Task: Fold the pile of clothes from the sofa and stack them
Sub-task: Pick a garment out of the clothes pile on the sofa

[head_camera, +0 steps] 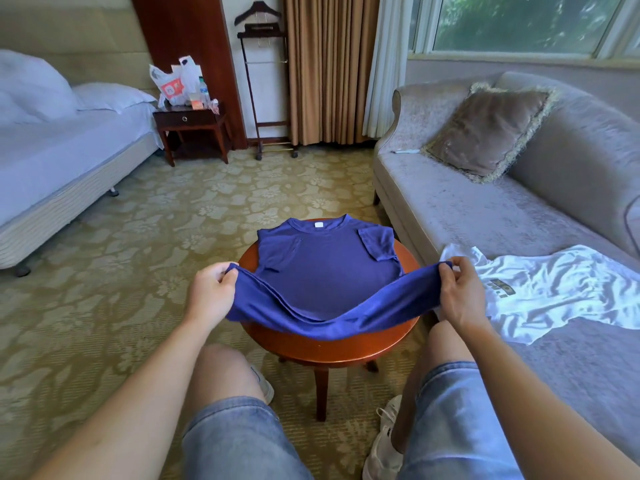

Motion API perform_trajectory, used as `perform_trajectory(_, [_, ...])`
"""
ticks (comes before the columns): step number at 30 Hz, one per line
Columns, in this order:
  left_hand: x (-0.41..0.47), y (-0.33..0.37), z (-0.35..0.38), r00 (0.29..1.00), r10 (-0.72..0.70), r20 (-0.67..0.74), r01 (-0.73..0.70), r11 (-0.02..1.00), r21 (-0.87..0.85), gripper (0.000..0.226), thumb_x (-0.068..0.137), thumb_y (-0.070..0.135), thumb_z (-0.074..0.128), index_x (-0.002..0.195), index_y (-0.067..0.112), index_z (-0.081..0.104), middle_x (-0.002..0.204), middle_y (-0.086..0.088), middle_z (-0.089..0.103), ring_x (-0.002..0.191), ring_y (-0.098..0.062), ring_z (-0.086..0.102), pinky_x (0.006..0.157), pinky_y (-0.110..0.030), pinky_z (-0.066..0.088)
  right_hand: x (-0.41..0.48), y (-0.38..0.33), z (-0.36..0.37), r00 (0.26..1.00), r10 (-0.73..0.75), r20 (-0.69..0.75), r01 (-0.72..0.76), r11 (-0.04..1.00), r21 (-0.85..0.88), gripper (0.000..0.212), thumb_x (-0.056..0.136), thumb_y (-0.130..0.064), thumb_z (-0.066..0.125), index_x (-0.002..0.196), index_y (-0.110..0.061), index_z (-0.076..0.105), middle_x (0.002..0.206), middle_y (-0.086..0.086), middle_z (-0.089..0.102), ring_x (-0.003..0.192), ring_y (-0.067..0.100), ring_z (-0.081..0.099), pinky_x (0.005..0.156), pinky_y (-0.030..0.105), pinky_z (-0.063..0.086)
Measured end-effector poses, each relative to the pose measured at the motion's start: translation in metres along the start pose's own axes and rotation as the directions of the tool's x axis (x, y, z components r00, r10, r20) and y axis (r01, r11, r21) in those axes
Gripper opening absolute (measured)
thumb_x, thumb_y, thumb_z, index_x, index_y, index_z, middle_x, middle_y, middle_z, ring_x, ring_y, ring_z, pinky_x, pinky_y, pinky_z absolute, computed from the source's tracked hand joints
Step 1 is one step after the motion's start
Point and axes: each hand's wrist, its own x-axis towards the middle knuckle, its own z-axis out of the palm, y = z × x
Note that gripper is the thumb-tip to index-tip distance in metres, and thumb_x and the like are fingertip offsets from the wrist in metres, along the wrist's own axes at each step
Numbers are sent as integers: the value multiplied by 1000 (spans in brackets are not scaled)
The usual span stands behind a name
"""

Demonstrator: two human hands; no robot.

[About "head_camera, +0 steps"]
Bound person's left hand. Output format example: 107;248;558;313
184;261;241;334

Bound person's right hand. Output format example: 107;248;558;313
438;255;492;337

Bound white T-shirt dark print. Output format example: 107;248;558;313
440;243;640;345

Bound plain royal blue T-shirt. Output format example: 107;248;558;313
225;215;453;342

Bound person's left forearm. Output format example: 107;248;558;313
30;319;218;480

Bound person's right forearm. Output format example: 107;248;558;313
458;319;640;480

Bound person's right leg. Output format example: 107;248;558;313
392;319;477;452

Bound grey velvet chaise sofa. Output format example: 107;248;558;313
372;71;640;466

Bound white sneaker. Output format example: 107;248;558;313
245;359;276;406
362;395;405;480

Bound blue denim shorts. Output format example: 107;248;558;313
180;361;527;480

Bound round wooden table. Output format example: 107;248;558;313
238;239;423;423

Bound brown fringed cushion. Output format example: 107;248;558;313
422;83;560;185

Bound dark wooden nightstand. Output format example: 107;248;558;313
152;105;232;168

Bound white bed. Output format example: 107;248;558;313
0;49;162;279

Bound white plastic bag red print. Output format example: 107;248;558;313
149;65;189;107

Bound plain white plastic bag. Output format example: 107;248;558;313
175;55;214;115

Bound white pillow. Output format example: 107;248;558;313
72;81;158;116

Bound white sheer curtain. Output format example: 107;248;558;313
362;0;414;139

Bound beige curtain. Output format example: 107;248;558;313
285;0;382;148

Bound black valet stand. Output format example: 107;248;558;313
234;1;300;162

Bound beige padded headboard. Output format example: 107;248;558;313
0;7;156;91

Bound white duvet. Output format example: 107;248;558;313
0;49;82;127

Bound white framed window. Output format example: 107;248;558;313
408;0;640;67

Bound dark wooden wall panel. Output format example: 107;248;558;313
130;0;249;151

